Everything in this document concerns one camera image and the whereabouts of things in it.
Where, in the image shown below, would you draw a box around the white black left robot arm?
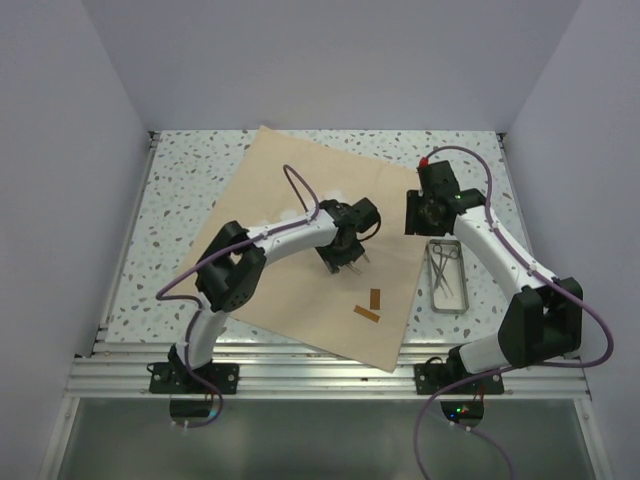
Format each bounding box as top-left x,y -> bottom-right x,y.
156,198 -> 381,393

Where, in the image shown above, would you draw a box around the long steel tweezers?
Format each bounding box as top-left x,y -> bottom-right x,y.
435,254 -> 452,294

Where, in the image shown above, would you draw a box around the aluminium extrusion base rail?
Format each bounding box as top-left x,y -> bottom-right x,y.
62,130 -> 596,401

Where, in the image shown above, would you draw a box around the brown bandage strip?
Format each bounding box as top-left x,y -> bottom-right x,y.
369,289 -> 381,311
354,305 -> 380,323

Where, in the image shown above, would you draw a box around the steel hemostat forceps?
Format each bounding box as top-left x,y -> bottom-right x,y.
433,243 -> 459,286

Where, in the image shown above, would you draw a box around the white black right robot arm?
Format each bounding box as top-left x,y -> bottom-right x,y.
405,159 -> 583,393

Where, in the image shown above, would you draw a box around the white gauze pad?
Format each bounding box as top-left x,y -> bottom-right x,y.
280,210 -> 298,221
324,190 -> 347,202

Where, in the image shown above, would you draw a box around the short steel tweezers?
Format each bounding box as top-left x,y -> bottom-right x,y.
347,263 -> 362,275

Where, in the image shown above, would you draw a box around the white gauze pad far right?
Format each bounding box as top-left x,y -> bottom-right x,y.
324,190 -> 347,202

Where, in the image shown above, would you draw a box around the beige cloth mat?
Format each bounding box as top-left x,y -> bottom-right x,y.
179,127 -> 426,372

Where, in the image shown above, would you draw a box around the steel instrument tray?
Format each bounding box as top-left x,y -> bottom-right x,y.
427,239 -> 469,314

